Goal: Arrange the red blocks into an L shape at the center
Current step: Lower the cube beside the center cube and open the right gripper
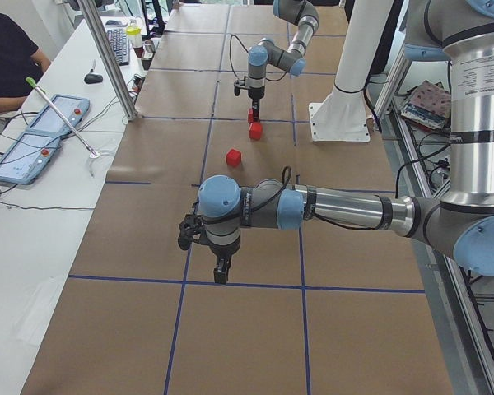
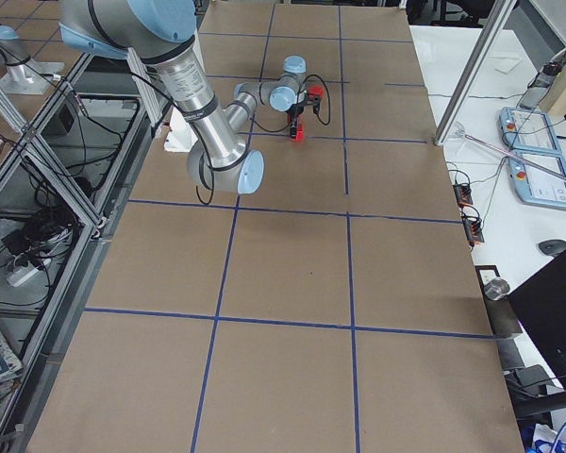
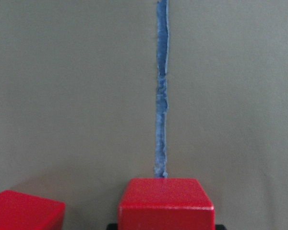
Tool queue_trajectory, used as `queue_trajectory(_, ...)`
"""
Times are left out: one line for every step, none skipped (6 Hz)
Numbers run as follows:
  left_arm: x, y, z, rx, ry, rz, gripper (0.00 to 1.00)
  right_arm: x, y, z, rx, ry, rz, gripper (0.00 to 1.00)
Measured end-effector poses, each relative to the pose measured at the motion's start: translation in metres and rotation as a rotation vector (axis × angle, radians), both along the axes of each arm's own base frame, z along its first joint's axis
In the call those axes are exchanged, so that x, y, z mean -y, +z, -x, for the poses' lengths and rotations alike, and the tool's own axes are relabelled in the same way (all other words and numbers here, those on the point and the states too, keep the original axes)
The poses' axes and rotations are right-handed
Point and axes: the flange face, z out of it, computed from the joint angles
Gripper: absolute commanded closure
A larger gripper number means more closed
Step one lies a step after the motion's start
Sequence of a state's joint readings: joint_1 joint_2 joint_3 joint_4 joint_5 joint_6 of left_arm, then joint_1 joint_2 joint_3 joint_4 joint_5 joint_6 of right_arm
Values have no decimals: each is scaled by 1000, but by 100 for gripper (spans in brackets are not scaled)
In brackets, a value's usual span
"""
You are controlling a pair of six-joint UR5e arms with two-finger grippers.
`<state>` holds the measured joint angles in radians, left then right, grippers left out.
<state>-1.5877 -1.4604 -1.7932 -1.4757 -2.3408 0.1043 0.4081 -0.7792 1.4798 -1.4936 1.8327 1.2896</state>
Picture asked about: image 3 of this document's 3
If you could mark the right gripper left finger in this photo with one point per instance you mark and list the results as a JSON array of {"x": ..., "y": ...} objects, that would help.
[{"x": 112, "y": 226}]

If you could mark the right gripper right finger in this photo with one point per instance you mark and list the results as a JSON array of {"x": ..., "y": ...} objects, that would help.
[{"x": 220, "y": 227}]

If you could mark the red block from side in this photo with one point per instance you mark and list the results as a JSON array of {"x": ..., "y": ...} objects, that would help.
[{"x": 165, "y": 204}]

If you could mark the red block middle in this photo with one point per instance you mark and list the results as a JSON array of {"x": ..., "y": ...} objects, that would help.
[{"x": 19, "y": 211}]

